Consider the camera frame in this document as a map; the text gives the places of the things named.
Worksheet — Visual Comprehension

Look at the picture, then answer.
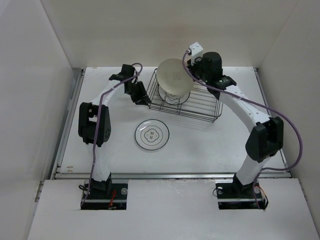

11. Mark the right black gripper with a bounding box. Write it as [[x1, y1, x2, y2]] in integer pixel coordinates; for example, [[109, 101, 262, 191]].
[[186, 55, 210, 84]]

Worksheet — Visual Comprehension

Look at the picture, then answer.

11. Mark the cream plate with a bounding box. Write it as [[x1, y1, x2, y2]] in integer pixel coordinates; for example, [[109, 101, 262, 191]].
[[156, 58, 194, 96]]

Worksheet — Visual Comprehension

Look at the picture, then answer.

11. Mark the metal wire dish rack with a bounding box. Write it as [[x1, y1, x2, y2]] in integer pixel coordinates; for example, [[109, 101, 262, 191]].
[[147, 69, 223, 123]]

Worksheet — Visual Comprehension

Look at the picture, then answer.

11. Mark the white plate green rim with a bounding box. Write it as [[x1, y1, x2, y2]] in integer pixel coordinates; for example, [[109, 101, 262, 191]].
[[134, 119, 170, 151]]

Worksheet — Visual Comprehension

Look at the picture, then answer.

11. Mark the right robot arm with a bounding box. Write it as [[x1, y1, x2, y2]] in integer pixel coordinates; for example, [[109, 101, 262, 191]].
[[188, 52, 284, 197]]

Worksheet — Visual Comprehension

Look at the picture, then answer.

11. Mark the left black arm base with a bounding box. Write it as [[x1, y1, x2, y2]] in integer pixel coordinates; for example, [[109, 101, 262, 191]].
[[78, 179, 129, 211]]

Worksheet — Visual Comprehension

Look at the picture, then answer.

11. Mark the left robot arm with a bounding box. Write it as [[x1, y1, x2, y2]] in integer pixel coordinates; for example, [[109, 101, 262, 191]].
[[78, 63, 151, 199]]

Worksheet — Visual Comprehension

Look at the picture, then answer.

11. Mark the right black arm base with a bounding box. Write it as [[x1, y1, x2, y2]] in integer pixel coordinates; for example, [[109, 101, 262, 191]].
[[212, 182, 269, 210]]

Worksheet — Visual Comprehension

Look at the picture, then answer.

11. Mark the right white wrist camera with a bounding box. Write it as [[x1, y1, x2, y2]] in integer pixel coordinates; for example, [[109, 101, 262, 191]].
[[188, 42, 204, 66]]

